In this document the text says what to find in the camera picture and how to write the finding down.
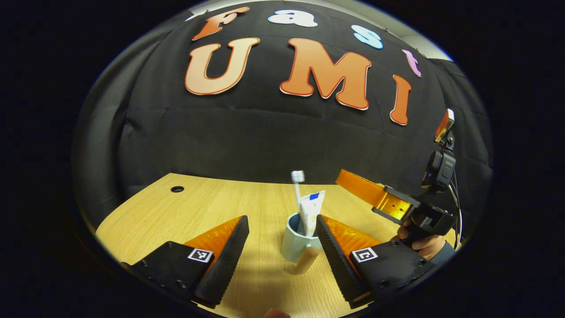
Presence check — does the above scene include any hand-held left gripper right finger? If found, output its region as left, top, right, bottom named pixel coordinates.
left=315, top=214, right=437, bottom=309

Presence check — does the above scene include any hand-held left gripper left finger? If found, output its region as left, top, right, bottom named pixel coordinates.
left=121, top=215, right=250, bottom=309

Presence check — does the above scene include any light blue cup wooden handle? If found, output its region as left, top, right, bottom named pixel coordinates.
left=281, top=212, right=323, bottom=275

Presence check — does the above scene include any white toothpaste tube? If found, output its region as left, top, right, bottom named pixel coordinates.
left=299, top=190, right=326, bottom=238

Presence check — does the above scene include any white toothbrush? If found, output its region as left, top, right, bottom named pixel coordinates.
left=291, top=170, right=306, bottom=235

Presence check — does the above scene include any wooden desktop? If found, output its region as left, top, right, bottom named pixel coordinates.
left=95, top=172, right=457, bottom=318

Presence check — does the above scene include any black backdrop cloth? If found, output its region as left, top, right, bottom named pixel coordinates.
left=73, top=0, right=493, bottom=230

